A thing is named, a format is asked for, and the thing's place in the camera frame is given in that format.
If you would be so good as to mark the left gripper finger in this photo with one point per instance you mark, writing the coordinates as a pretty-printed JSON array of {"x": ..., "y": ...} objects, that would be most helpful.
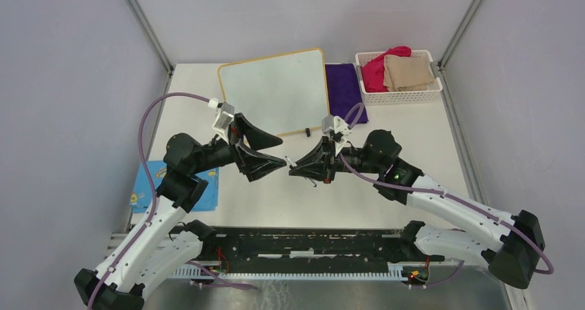
[
  {"x": 257, "y": 139},
  {"x": 255, "y": 165}
]

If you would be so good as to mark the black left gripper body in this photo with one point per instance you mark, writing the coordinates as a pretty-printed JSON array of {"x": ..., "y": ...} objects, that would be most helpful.
[{"x": 222, "y": 152}]

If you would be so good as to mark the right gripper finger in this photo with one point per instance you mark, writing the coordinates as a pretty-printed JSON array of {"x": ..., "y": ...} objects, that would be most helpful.
[
  {"x": 319, "y": 155},
  {"x": 317, "y": 173}
]

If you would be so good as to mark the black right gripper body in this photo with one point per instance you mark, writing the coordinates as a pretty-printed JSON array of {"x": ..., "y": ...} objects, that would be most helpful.
[{"x": 338, "y": 163}]

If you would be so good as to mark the blue capped marker pen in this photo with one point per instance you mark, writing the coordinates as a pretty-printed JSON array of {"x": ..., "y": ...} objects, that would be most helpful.
[{"x": 300, "y": 171}]

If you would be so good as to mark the yellow framed whiteboard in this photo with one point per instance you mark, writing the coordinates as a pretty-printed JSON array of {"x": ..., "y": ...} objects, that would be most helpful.
[{"x": 281, "y": 94}]

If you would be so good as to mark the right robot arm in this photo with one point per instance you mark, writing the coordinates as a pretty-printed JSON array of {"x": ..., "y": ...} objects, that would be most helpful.
[{"x": 508, "y": 245}]

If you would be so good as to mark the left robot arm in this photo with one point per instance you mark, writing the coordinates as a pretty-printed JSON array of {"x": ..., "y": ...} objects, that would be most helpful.
[{"x": 129, "y": 275}]

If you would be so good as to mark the purple folded towel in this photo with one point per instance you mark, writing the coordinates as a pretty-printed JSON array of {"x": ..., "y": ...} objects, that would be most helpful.
[{"x": 343, "y": 88}]

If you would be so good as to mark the blue cartoon cloth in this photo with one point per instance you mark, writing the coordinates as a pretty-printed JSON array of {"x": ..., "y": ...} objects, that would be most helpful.
[{"x": 141, "y": 195}]

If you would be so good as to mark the red cloth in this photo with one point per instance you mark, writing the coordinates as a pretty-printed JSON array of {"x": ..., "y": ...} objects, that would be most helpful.
[{"x": 373, "y": 72}]

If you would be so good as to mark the beige folded cloth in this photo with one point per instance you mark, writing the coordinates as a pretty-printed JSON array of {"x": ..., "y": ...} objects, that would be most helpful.
[{"x": 406, "y": 74}]

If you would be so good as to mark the white plastic basket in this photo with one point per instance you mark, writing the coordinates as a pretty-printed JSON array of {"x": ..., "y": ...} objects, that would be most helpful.
[{"x": 433, "y": 90}]

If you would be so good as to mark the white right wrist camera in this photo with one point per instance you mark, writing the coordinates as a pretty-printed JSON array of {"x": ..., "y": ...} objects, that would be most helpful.
[{"x": 337, "y": 131}]

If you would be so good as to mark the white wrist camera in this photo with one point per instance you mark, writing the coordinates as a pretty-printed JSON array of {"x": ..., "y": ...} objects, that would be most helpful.
[
  {"x": 224, "y": 115},
  {"x": 337, "y": 131}
]

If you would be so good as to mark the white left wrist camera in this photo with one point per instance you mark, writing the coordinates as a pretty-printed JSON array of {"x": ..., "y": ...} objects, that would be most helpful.
[{"x": 224, "y": 115}]

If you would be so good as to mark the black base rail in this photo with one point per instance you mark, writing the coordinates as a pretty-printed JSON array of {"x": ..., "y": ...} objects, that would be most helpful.
[{"x": 290, "y": 251}]

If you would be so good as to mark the white slotted cable duct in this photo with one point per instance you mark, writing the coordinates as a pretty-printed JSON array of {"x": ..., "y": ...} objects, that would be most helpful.
[{"x": 188, "y": 271}]

